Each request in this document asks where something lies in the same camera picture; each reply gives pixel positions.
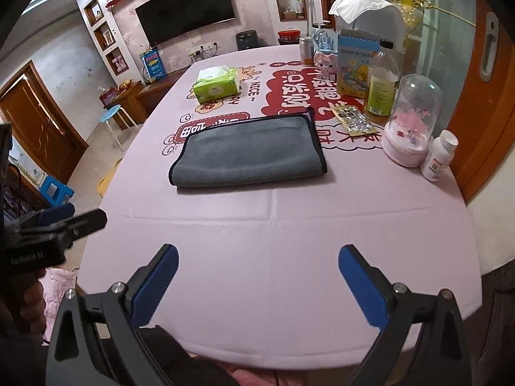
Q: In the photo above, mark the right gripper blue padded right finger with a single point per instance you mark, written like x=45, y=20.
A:
x=376, y=296

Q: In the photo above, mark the pink cartoon figure toy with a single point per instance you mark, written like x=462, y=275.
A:
x=326, y=53

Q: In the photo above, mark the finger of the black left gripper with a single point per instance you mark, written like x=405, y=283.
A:
x=78, y=227

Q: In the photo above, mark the black wall television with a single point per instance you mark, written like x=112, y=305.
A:
x=162, y=20

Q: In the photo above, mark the purple and grey towel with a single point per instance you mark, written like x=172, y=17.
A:
x=249, y=152

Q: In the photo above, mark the pink printed tablecloth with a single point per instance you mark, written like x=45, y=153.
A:
x=258, y=282

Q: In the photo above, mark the yellow chair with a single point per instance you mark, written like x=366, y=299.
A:
x=104, y=183

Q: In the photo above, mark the person's left hand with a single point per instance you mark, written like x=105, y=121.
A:
x=29, y=303

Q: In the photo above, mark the red gift box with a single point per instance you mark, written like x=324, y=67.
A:
x=107, y=95

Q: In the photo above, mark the wooden tv cabinet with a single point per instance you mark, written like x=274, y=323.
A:
x=140, y=100

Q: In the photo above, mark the orange sliding door frame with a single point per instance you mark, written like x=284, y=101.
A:
x=483, y=119

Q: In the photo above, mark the blue medicine box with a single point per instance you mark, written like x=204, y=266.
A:
x=355, y=51

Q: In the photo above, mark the blue standing sign board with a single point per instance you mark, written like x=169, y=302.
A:
x=152, y=65

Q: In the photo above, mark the pink glass dome ornament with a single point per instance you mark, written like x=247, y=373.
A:
x=418, y=104

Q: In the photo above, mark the blue plastic step stool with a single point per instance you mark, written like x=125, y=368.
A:
x=55, y=192

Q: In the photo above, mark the red pot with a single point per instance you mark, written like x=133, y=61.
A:
x=288, y=37

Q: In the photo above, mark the silver blister pill pack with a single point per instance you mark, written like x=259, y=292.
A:
x=353, y=120

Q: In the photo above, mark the metal drink can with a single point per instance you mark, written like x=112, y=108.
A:
x=306, y=48

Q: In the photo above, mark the white wall shelf unit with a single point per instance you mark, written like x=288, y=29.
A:
x=108, y=40

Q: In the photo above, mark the green tissue pack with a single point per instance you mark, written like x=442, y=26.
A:
x=216, y=82

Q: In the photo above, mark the white pill bottle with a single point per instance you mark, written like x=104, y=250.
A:
x=441, y=152

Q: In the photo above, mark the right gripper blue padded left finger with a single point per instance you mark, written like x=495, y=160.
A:
x=142, y=294

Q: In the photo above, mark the brown wooden door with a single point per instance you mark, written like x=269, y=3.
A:
x=39, y=125

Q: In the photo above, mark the clear glass oil bottle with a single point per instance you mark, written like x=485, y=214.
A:
x=384, y=74

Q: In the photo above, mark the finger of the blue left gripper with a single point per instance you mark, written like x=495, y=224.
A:
x=46, y=217

